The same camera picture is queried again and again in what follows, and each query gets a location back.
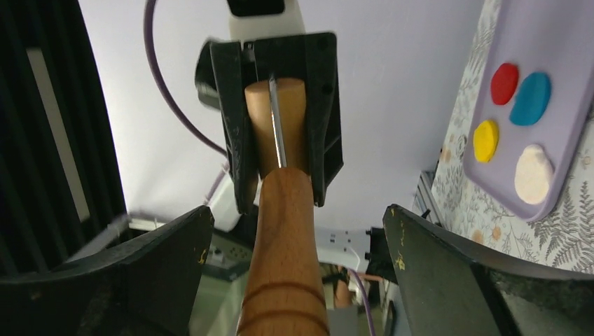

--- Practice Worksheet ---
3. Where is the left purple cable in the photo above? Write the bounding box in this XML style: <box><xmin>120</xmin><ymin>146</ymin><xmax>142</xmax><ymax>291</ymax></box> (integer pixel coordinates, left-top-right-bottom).
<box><xmin>142</xmin><ymin>0</ymin><xmax>230</xmax><ymax>205</ymax></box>

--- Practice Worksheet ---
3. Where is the flat yellow dough disc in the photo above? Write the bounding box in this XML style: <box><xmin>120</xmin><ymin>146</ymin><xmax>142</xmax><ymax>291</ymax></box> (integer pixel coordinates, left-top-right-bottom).
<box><xmin>473</xmin><ymin>120</ymin><xmax>499</xmax><ymax>163</ymax></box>

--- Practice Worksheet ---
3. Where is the purple cable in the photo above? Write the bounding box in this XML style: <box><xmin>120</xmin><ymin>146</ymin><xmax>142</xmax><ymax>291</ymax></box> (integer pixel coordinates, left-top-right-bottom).
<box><xmin>142</xmin><ymin>0</ymin><xmax>230</xmax><ymax>205</ymax></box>
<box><xmin>347</xmin><ymin>269</ymin><xmax>377</xmax><ymax>336</ymax></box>

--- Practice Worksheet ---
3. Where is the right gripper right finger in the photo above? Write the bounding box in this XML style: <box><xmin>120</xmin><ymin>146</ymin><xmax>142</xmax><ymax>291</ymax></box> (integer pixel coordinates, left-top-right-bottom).
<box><xmin>382</xmin><ymin>204</ymin><xmax>593</xmax><ymax>335</ymax></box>

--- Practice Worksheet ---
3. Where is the flat white dough disc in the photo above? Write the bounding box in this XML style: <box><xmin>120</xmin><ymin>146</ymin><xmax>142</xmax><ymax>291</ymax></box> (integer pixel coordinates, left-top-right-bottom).
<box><xmin>514</xmin><ymin>144</ymin><xmax>554</xmax><ymax>205</ymax></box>

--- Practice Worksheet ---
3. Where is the flat blue dough disc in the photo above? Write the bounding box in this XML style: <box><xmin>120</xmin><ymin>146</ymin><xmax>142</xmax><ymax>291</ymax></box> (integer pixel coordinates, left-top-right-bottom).
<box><xmin>509</xmin><ymin>72</ymin><xmax>552</xmax><ymax>126</ymax></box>

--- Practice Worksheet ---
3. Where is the wooden dough roller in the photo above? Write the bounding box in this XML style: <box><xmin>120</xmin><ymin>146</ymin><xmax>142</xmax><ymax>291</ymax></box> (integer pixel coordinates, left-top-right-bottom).
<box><xmin>237</xmin><ymin>77</ymin><xmax>329</xmax><ymax>335</ymax></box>

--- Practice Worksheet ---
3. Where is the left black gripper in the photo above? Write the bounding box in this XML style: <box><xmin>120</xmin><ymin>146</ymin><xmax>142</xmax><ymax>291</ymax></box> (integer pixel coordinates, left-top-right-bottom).
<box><xmin>195</xmin><ymin>31</ymin><xmax>343</xmax><ymax>214</ymax></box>

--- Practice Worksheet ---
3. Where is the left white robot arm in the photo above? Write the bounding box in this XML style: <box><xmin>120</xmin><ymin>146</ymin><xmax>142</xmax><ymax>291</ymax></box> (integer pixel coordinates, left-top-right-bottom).
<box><xmin>195</xmin><ymin>1</ymin><xmax>343</xmax><ymax>214</ymax></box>

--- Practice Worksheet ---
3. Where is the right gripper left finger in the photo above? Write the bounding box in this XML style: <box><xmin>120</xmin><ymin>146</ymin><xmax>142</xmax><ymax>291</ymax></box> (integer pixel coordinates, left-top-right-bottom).
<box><xmin>1</xmin><ymin>206</ymin><xmax>214</xmax><ymax>335</ymax></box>

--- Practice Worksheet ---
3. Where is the flat red dough disc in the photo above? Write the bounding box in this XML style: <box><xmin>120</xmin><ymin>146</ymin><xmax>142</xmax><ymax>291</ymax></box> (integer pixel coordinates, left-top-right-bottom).
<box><xmin>490</xmin><ymin>62</ymin><xmax>520</xmax><ymax>106</ymax></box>

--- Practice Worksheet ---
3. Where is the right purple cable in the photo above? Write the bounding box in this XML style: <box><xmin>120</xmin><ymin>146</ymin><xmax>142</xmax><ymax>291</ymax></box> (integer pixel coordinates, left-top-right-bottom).
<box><xmin>347</xmin><ymin>269</ymin><xmax>377</xmax><ymax>336</ymax></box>

